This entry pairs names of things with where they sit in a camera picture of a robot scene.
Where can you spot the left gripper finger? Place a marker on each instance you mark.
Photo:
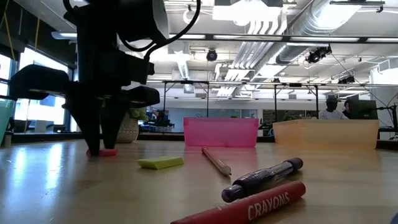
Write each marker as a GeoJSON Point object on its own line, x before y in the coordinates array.
{"type": "Point", "coordinates": [84, 124]}
{"type": "Point", "coordinates": [113, 124]}

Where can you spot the pink eraser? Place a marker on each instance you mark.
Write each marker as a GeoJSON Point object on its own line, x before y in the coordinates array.
{"type": "Point", "coordinates": [107, 152]}

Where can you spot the yellow eraser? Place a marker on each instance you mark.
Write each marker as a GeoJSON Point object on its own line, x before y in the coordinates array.
{"type": "Point", "coordinates": [160, 162]}

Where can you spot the orange pencil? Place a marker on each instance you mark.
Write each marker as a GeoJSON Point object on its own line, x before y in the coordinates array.
{"type": "Point", "coordinates": [214, 161]}

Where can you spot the purple pen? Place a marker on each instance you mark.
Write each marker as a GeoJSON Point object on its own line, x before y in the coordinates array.
{"type": "Point", "coordinates": [261, 180]}

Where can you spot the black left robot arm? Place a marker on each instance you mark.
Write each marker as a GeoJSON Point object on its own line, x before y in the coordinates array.
{"type": "Point", "coordinates": [102, 18]}

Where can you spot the green potted plant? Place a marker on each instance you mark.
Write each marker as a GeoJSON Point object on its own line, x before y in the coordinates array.
{"type": "Point", "coordinates": [130, 129]}

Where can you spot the large glass window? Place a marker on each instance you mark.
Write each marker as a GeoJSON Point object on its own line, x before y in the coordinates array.
{"type": "Point", "coordinates": [37, 115]}

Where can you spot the green plastic bin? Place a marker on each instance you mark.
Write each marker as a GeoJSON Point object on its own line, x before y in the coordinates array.
{"type": "Point", "coordinates": [4, 118]}

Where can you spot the pink plastic bin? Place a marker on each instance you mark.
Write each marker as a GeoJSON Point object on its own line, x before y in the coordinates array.
{"type": "Point", "coordinates": [220, 132]}

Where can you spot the black ceiling spotlight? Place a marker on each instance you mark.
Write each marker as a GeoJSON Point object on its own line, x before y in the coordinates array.
{"type": "Point", "coordinates": [211, 55]}
{"type": "Point", "coordinates": [317, 55]}

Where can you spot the white ceiling fixture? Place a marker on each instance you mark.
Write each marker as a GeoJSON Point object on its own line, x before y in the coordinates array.
{"type": "Point", "coordinates": [245, 12]}

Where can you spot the orange plastic bin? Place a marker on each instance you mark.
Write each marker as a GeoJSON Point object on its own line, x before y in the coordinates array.
{"type": "Point", "coordinates": [326, 133]}

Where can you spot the person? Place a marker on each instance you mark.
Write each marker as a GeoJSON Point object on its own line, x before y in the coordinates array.
{"type": "Point", "coordinates": [331, 113]}
{"type": "Point", "coordinates": [346, 109]}

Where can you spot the long ceiling light bar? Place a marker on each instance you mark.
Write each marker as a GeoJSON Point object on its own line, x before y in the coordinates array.
{"type": "Point", "coordinates": [326, 39]}

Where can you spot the black monitor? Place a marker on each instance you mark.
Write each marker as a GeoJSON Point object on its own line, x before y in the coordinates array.
{"type": "Point", "coordinates": [362, 109]}

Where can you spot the black monitor stand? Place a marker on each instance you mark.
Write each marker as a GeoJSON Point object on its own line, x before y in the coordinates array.
{"type": "Point", "coordinates": [395, 121]}

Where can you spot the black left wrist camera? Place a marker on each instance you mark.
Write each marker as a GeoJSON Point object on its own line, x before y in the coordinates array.
{"type": "Point", "coordinates": [140, 70]}

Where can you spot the black aluminium table frame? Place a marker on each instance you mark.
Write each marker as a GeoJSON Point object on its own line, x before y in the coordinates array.
{"type": "Point", "coordinates": [161, 137]}

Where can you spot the black background rig frame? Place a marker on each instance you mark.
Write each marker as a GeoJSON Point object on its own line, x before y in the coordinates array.
{"type": "Point", "coordinates": [186, 82]}
{"type": "Point", "coordinates": [295, 84]}

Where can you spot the silver ventilation duct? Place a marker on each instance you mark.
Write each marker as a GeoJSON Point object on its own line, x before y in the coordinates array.
{"type": "Point", "coordinates": [311, 25]}

